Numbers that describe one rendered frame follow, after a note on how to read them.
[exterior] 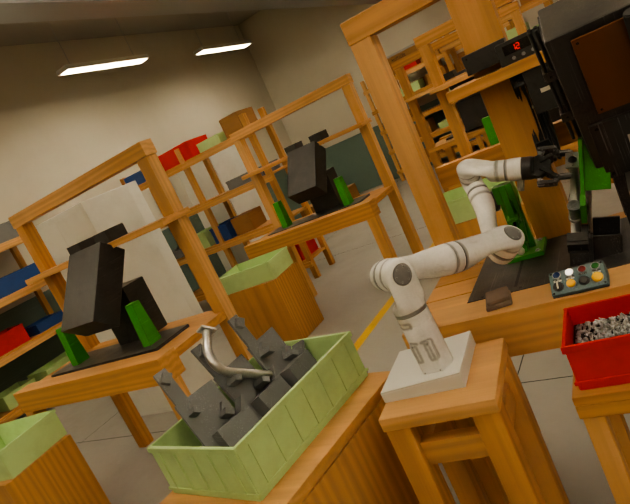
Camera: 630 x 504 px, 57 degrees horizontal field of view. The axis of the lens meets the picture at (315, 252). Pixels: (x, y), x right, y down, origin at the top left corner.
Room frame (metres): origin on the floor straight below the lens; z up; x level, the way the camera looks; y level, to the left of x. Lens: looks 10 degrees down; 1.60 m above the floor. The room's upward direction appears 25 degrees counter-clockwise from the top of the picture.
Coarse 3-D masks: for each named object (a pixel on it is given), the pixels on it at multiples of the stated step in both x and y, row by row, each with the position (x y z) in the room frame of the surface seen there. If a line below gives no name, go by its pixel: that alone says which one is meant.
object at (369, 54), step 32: (448, 0) 2.09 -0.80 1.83; (480, 0) 2.04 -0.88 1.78; (480, 32) 2.06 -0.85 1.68; (384, 64) 2.28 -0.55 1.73; (384, 96) 2.27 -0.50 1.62; (512, 96) 2.05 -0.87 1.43; (512, 128) 2.07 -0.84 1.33; (416, 160) 2.26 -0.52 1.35; (416, 192) 2.29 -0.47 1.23; (544, 192) 2.06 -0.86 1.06; (448, 224) 2.25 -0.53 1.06; (544, 224) 2.08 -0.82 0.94
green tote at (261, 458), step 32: (320, 352) 1.96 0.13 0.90; (352, 352) 1.84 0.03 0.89; (320, 384) 1.69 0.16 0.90; (352, 384) 1.79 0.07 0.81; (288, 416) 1.57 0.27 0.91; (320, 416) 1.65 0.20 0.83; (160, 448) 1.62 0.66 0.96; (192, 448) 1.52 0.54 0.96; (224, 448) 1.43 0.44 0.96; (256, 448) 1.45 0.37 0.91; (288, 448) 1.53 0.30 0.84; (192, 480) 1.58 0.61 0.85; (224, 480) 1.48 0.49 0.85; (256, 480) 1.42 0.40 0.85
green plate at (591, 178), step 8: (584, 144) 1.64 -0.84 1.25; (584, 152) 1.64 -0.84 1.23; (584, 160) 1.65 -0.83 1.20; (584, 168) 1.65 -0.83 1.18; (592, 168) 1.64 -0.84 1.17; (600, 168) 1.63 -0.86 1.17; (584, 176) 1.66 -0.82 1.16; (592, 176) 1.65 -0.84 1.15; (600, 176) 1.64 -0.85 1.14; (608, 176) 1.62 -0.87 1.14; (584, 184) 1.65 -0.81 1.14; (592, 184) 1.65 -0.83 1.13; (600, 184) 1.64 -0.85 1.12; (608, 184) 1.63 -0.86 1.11; (584, 192) 1.65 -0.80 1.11
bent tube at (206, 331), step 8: (200, 328) 1.84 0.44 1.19; (208, 328) 1.84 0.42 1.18; (216, 328) 1.86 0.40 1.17; (208, 336) 1.82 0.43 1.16; (208, 344) 1.80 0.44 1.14; (208, 352) 1.78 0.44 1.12; (208, 360) 1.77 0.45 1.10; (216, 360) 1.77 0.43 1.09; (216, 368) 1.76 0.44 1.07; (224, 368) 1.77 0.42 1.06; (232, 368) 1.78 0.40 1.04; (240, 368) 1.80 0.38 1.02; (248, 376) 1.80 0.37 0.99; (256, 376) 1.82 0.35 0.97; (272, 376) 1.85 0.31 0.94
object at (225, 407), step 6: (192, 402) 1.70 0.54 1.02; (222, 402) 1.73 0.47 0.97; (228, 402) 1.74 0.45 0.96; (192, 408) 1.66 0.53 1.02; (198, 408) 1.66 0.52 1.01; (222, 408) 1.72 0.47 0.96; (228, 408) 1.69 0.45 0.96; (234, 408) 1.70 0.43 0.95; (192, 414) 1.66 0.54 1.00; (198, 414) 1.67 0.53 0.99; (222, 414) 1.70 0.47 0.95; (228, 414) 1.69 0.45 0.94
